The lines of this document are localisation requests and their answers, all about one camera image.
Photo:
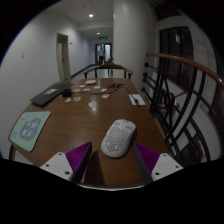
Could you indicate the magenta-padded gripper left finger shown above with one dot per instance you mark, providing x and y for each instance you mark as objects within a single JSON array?
[{"x": 60, "y": 165}]

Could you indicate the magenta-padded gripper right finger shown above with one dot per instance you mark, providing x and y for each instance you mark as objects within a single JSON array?
[{"x": 165, "y": 165}]

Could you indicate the white perforated computer mouse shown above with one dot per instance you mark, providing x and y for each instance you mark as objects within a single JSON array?
[{"x": 118, "y": 138}]

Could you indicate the mint green printed mouse pad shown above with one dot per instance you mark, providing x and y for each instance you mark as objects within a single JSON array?
[{"x": 29, "y": 130}]

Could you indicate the tan small sticker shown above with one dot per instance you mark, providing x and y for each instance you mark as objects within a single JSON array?
[{"x": 67, "y": 99}]

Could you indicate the white small sticker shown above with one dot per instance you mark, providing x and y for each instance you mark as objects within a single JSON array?
[{"x": 92, "y": 105}]

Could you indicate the pink round sticker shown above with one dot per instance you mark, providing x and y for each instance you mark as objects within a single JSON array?
[{"x": 77, "y": 98}]

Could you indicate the black closed laptop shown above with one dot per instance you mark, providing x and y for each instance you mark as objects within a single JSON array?
[{"x": 50, "y": 94}]

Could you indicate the white paper sheet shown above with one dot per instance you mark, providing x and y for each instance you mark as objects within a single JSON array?
[{"x": 135, "y": 99}]

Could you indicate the small black box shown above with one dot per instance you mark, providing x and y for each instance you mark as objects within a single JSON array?
[{"x": 66, "y": 93}]

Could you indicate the red and white sticker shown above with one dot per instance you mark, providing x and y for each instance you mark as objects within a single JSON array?
[{"x": 105, "y": 96}]

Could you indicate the small flat white box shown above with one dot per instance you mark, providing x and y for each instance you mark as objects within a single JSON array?
[{"x": 90, "y": 81}]

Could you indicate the black railing with wooden handrail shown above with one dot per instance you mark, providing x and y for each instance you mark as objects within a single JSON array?
[{"x": 186, "y": 61}]

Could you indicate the pale side door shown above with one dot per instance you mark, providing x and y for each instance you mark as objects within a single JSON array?
[{"x": 63, "y": 58}]

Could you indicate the dark window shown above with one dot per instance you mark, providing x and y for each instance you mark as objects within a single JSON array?
[{"x": 175, "y": 56}]

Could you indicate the wooden armchair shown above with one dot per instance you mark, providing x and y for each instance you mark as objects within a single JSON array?
[{"x": 108, "y": 65}]

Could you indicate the person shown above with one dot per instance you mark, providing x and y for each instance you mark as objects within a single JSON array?
[{"x": 101, "y": 55}]

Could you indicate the glass double door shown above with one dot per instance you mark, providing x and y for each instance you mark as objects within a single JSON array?
[{"x": 108, "y": 51}]

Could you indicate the green exit sign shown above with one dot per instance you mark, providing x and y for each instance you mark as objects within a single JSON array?
[{"x": 103, "y": 38}]

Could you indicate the round ceiling light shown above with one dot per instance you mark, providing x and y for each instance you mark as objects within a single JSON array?
[{"x": 91, "y": 15}]

